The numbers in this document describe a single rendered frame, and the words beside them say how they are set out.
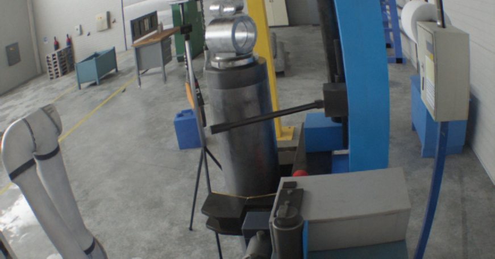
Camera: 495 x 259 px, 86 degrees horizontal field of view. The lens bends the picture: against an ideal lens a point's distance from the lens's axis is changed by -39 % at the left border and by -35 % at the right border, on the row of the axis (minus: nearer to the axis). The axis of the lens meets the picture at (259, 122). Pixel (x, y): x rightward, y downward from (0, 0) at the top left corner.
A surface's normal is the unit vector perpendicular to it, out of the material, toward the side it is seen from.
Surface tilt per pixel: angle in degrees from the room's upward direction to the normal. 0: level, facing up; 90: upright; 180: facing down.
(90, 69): 90
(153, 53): 90
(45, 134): 101
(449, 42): 90
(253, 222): 0
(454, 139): 90
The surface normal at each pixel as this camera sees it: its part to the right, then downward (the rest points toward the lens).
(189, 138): 0.03, 0.38
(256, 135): 0.43, 0.30
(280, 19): -0.18, 0.40
